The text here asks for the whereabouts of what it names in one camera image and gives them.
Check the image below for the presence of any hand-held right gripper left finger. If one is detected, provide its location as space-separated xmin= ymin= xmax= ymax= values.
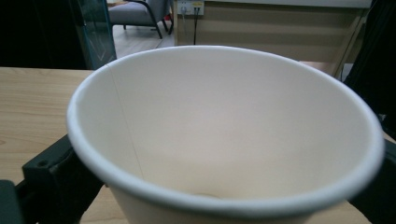
xmin=15 ymin=133 xmax=106 ymax=224

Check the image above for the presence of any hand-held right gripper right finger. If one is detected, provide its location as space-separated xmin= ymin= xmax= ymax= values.
xmin=348 ymin=138 xmax=396 ymax=224

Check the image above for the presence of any white paper cup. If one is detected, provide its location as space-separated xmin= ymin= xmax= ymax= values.
xmin=65 ymin=45 xmax=386 ymax=224

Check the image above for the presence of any black curtain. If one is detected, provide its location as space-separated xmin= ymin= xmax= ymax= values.
xmin=344 ymin=0 xmax=396 ymax=141
xmin=0 ymin=0 xmax=92 ymax=70

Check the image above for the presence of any teal glass panel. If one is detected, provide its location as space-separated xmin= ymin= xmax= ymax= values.
xmin=69 ymin=0 xmax=118 ymax=70

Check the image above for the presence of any grey armchair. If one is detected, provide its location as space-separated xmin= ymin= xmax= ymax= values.
xmin=106 ymin=0 xmax=175 ymax=40

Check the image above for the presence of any light wooden cabinet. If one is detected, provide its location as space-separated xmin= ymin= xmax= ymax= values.
xmin=172 ymin=0 xmax=373 ymax=78

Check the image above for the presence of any black power cable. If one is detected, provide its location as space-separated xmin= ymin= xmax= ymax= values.
xmin=192 ymin=7 xmax=200 ymax=46

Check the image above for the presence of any white wall socket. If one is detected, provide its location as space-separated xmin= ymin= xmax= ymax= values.
xmin=177 ymin=0 xmax=205 ymax=17

